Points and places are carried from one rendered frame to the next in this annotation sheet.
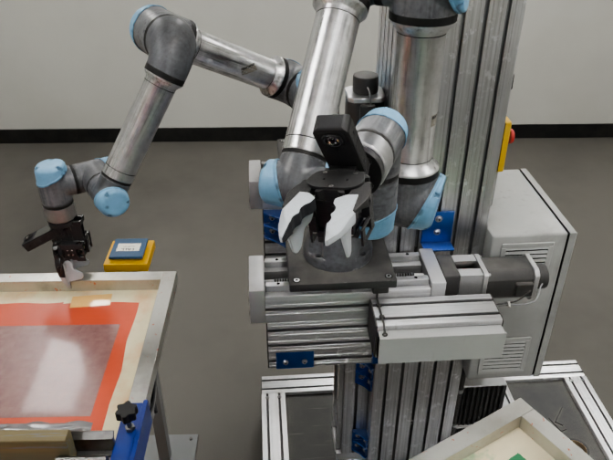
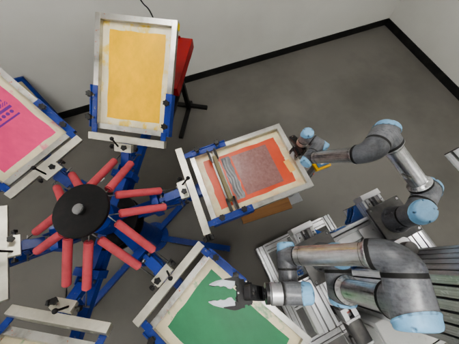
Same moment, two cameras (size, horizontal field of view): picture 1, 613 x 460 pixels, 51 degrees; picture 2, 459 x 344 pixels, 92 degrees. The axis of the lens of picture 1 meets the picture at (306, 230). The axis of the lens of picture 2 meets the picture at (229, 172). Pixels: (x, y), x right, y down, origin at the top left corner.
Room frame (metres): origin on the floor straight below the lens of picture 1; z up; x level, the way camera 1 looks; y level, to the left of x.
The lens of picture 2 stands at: (0.69, 0.07, 2.55)
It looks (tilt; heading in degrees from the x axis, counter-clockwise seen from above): 67 degrees down; 70
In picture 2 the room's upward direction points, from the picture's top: straight up
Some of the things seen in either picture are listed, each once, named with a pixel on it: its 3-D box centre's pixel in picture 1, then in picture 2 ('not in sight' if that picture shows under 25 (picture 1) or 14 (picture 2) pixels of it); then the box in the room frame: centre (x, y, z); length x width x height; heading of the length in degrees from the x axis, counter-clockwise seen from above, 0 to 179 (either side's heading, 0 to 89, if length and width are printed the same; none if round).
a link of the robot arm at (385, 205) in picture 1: (361, 198); (288, 285); (0.89, -0.09, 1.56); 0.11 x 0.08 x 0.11; 70
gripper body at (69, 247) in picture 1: (68, 236); (299, 148); (1.43, 0.62, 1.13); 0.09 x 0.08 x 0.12; 91
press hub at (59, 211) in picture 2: not in sight; (128, 227); (0.00, 0.62, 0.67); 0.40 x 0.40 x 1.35
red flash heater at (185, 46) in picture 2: not in sight; (161, 63); (0.68, 1.86, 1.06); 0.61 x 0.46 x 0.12; 61
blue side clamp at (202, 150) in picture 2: not in sight; (207, 150); (0.81, 0.91, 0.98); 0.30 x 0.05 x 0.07; 1
